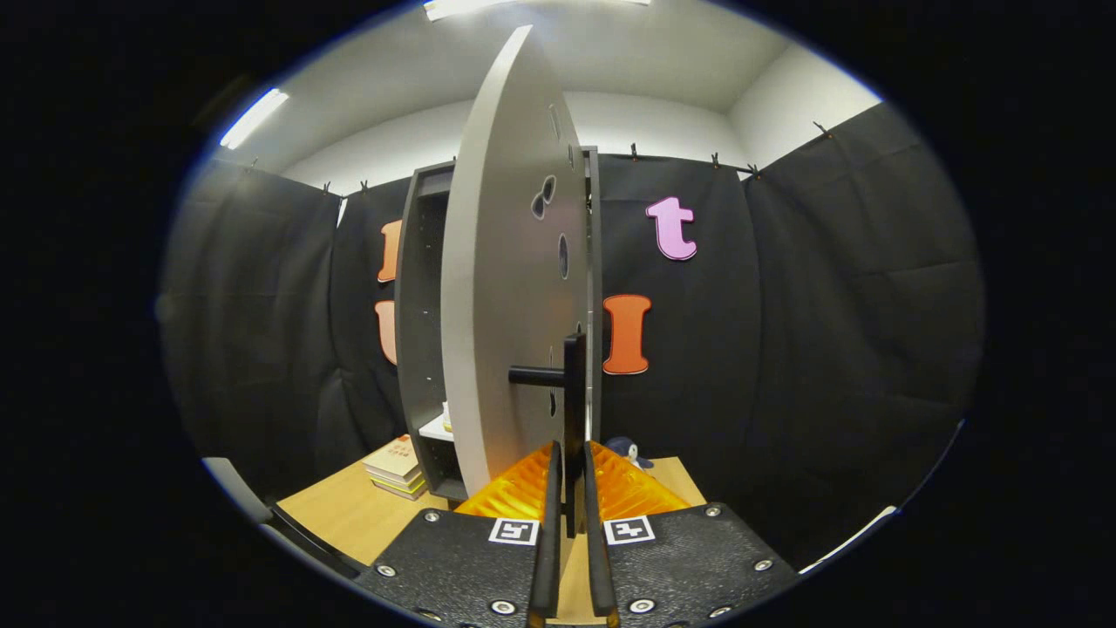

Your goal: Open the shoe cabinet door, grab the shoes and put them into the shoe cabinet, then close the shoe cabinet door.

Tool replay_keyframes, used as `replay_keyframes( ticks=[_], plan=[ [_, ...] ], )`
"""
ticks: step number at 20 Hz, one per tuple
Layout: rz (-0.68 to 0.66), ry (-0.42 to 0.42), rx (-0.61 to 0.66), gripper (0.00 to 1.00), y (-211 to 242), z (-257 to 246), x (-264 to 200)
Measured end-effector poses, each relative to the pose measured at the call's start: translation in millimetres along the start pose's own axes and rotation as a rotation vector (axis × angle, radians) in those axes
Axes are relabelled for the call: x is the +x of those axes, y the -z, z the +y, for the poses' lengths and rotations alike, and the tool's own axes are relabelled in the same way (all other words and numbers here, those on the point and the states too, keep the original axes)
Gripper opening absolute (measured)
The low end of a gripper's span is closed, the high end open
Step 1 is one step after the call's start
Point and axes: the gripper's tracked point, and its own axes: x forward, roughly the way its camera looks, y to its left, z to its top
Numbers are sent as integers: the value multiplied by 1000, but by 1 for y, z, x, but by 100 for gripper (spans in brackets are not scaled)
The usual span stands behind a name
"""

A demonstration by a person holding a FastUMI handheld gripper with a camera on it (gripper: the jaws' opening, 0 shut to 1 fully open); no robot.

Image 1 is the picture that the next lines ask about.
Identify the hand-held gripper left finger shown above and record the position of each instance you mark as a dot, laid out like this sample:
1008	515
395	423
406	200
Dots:
547	541

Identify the dark grey shoe cabinet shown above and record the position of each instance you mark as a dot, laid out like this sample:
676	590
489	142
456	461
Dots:
418	305

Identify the stack of books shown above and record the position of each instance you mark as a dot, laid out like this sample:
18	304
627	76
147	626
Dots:
394	458

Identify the long ceiling light tube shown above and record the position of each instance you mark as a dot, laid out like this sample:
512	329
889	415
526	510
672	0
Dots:
253	119

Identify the row of black clips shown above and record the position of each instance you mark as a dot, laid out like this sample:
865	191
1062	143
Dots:
634	150

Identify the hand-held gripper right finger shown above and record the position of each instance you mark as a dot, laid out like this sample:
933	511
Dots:
596	541

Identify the blue plush toy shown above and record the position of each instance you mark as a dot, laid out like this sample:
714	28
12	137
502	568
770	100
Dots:
628	451

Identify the wide ceiling light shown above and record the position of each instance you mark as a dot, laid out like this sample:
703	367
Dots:
471	7

